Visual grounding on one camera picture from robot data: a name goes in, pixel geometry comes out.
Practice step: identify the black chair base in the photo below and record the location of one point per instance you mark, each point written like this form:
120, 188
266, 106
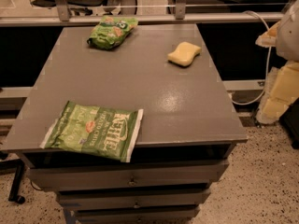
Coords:
17, 168

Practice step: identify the grey drawer cabinet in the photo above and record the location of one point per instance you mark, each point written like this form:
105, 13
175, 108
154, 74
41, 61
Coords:
188, 115

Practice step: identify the metal railing frame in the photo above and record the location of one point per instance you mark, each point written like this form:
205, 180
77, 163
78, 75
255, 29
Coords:
23, 13

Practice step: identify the top grey drawer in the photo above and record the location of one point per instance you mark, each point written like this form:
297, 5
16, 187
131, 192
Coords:
128, 175

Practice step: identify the bottom grey drawer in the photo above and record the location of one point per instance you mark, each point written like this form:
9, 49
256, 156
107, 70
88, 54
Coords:
136, 215

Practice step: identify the green Kettle jalapeno chip bag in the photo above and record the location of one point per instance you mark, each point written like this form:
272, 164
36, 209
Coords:
95, 130

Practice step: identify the grey drawer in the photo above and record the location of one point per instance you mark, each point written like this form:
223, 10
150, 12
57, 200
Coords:
136, 215
128, 175
133, 199

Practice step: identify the green snack bag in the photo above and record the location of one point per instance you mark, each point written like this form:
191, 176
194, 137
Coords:
110, 32

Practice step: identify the yellow sponge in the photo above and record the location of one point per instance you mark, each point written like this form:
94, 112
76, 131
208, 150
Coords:
184, 54

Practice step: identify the middle grey drawer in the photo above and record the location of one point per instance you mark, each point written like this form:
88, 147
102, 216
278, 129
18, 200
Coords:
133, 199

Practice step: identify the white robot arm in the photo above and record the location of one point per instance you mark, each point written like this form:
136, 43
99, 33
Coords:
287, 43

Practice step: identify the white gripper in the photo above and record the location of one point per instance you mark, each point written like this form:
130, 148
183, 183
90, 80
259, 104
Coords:
290, 36

